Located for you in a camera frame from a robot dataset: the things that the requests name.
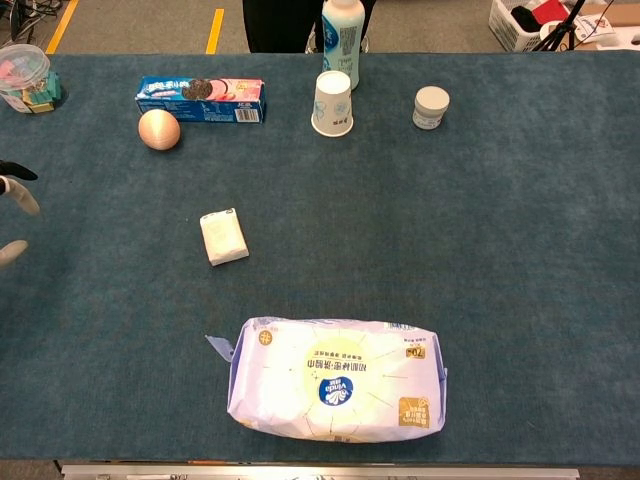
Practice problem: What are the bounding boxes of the small white lidded jar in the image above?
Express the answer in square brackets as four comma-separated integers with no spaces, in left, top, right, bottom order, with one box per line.
[412,85,451,131]

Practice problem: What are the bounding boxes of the clear jar of coloured blocks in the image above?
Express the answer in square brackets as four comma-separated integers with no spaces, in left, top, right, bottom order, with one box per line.
[0,43,63,115]

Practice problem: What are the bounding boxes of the white blue drink bottle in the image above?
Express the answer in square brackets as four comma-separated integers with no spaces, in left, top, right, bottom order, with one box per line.
[321,0,367,91]

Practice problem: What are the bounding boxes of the black tripod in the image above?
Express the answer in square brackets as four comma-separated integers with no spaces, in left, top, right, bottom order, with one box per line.
[532,0,587,52]

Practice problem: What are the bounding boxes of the white paper cup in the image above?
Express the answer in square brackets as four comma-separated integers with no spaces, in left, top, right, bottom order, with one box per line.
[310,70,355,138]

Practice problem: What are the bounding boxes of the person's dark legs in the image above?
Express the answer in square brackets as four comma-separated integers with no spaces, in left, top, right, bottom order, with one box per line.
[241,0,377,54]

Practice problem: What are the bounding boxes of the large purple wet wipes pack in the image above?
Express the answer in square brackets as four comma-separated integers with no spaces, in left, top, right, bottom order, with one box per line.
[204,315,449,445]

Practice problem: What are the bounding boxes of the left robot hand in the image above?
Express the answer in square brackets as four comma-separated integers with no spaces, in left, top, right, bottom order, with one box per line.
[0,160,42,269]

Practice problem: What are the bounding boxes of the cardboard box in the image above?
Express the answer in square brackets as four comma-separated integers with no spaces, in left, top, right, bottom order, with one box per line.
[574,3,640,50]

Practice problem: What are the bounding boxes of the tan egg-shaped ball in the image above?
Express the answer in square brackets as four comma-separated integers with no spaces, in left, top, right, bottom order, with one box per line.
[137,109,182,151]

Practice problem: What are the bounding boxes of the white plastic basket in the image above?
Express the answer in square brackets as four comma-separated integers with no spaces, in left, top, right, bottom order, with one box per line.
[487,0,581,53]

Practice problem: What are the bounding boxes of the silver table edge rail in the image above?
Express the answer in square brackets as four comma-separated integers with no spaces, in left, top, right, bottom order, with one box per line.
[59,463,581,480]

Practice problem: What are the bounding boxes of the blue cookie box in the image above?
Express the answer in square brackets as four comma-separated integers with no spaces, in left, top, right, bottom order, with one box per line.
[134,75,267,125]

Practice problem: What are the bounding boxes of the small white packet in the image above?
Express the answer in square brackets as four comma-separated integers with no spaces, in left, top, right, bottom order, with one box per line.
[199,207,250,267]

